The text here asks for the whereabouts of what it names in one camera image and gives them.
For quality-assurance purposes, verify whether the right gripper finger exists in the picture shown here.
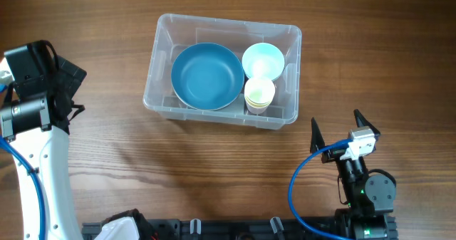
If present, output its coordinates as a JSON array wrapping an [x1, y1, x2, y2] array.
[[353, 109, 380, 139], [310, 118, 326, 153]]

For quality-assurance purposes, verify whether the cream white cup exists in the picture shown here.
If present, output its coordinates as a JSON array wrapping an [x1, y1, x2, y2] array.
[[244, 78, 276, 105]]

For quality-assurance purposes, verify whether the yellow cup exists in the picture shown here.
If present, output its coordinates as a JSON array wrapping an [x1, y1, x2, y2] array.
[[245, 97, 271, 108]]

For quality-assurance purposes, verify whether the light blue small bowl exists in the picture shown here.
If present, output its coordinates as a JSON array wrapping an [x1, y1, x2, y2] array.
[[242, 43, 285, 81]]

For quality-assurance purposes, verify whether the dark blue bowl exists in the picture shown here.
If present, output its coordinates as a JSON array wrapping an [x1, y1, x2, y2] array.
[[171, 43, 244, 95]]

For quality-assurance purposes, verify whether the pink cup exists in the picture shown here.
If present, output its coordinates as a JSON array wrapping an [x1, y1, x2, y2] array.
[[246, 103, 269, 115]]

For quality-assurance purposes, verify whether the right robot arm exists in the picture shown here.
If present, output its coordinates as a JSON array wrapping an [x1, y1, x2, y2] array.
[[321, 110, 398, 239]]

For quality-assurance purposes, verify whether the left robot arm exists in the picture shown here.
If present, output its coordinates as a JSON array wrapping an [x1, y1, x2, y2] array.
[[1, 51, 86, 239]]

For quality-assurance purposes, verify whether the clear plastic storage container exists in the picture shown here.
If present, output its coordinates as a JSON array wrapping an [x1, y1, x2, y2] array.
[[142, 14, 303, 130]]

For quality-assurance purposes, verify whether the right blue cable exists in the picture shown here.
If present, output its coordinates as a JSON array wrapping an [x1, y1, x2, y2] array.
[[287, 138, 354, 240]]

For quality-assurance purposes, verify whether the blue cable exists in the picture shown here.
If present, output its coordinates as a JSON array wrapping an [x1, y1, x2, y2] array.
[[287, 138, 354, 240], [0, 85, 47, 240]]

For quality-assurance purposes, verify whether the left blue cable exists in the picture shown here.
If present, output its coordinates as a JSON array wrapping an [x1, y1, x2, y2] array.
[[0, 85, 47, 240]]

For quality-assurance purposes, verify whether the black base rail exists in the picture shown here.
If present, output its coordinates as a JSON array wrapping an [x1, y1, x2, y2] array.
[[81, 216, 398, 240]]

